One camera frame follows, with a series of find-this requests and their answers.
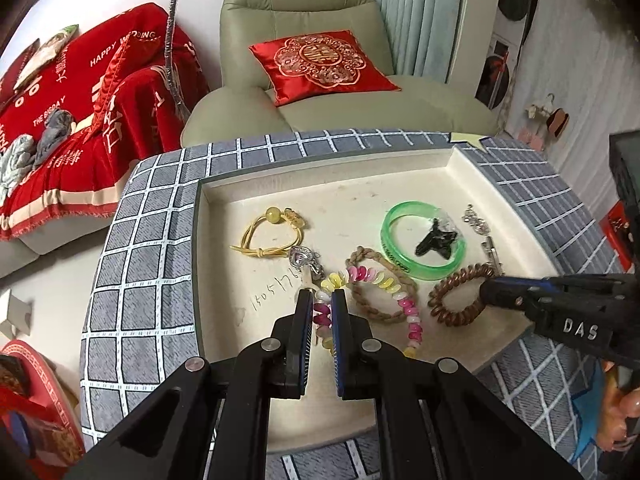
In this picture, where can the yellow star patch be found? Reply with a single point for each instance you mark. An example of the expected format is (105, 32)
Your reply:
(467, 139)

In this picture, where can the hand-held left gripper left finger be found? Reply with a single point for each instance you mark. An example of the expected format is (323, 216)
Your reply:
(301, 330)

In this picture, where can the light grey cloth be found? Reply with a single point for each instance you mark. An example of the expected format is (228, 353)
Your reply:
(15, 165)

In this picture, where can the grey tray with cream lining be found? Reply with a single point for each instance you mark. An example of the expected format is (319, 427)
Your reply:
(350, 200)

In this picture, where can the blue star patch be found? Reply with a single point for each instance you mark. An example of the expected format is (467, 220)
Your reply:
(585, 410)

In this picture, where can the pink hanging ornaments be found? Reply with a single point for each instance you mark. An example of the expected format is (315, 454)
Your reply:
(555, 122)

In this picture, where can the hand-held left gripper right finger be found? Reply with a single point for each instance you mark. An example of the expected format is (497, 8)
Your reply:
(340, 335)

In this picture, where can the white washing machine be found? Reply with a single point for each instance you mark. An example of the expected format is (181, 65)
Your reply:
(505, 35)

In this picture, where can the person's right hand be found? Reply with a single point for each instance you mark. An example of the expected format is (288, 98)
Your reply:
(620, 410)

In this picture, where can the black hair clip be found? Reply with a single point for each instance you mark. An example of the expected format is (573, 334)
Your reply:
(432, 240)

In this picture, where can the dark grey cloth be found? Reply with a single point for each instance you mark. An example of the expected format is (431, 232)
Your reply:
(55, 132)

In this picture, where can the green leather armchair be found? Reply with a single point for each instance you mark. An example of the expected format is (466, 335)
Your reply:
(310, 10)

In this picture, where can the silver tinsel strip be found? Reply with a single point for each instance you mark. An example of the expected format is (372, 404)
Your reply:
(172, 60)

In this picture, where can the silver earrings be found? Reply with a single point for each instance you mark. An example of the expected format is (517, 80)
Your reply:
(475, 220)

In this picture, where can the teal curtain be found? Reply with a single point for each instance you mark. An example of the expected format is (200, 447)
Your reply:
(415, 10)

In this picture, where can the red embroidered cushion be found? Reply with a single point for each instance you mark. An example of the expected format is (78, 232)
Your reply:
(320, 65)

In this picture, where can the red covered sofa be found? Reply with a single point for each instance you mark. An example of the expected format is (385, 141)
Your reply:
(135, 100)

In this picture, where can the green translucent bangle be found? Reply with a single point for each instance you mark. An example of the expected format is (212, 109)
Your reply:
(395, 255)

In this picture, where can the red patterned gift box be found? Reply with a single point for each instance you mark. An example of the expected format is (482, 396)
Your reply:
(45, 410)

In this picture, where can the silver hair clip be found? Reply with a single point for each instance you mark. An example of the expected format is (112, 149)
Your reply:
(492, 252)

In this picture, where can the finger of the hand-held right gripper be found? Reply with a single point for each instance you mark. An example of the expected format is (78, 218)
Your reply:
(575, 280)
(505, 296)

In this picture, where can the white curtain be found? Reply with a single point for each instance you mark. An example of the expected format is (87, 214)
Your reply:
(575, 60)

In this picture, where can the silver pendant clip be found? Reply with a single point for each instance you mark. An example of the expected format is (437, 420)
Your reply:
(300, 257)

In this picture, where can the printed photo board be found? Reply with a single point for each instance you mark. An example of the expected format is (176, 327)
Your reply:
(50, 52)

